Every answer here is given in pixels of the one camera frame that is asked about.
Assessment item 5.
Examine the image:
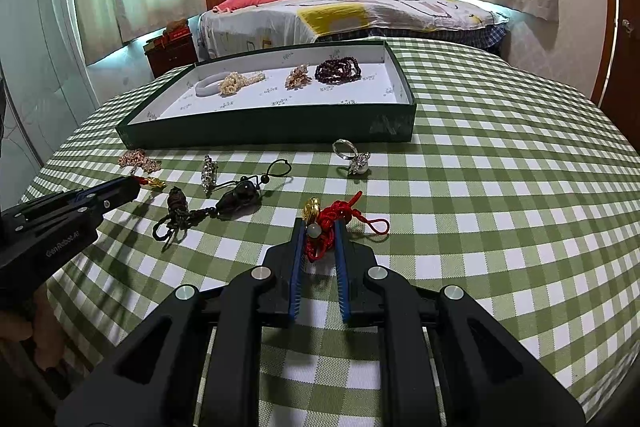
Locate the pink gold chain bracelet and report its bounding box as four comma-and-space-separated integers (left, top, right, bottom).
117, 148, 163, 174

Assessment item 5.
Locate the small red tassel charm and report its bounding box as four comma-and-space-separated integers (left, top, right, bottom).
134, 176, 166, 191

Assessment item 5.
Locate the silver rhinestone hair clip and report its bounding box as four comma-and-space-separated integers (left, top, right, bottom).
201, 155, 218, 196

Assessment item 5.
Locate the black tassel pendant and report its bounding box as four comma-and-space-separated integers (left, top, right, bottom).
152, 158, 292, 249

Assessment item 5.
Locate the red cord gold charm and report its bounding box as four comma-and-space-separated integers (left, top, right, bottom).
302, 191, 390, 262

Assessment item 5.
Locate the white jade bangle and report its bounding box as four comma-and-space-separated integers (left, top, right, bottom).
194, 72, 230, 98

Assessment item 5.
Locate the cream pearl necklace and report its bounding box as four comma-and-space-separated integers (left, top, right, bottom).
217, 69, 267, 98

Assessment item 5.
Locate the silver crystal ring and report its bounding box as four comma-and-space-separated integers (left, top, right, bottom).
332, 137, 372, 178

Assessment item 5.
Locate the pearl crystal brooch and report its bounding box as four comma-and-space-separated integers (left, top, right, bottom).
284, 64, 311, 90

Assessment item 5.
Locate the dark red bead bracelet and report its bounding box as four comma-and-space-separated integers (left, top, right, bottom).
313, 55, 362, 86

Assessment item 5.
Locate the dark green jewelry tray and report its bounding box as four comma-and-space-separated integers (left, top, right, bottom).
116, 40, 416, 150

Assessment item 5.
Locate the person's left hand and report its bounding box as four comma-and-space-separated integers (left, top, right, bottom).
1, 285, 65, 371

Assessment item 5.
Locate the glass wardrobe door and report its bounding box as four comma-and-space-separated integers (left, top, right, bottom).
1, 0, 96, 208

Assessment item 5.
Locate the dark wooden nightstand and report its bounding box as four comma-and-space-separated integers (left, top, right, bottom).
143, 35, 198, 78

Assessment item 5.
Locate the red box on nightstand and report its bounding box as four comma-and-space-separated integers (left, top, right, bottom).
143, 24, 191, 52

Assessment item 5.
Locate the green checkered tablecloth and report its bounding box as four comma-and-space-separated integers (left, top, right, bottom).
49, 39, 639, 421

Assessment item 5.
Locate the bed with patterned cover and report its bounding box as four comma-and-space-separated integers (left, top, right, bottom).
195, 0, 509, 61

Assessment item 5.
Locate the brown wooden door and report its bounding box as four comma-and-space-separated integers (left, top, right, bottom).
590, 0, 640, 147

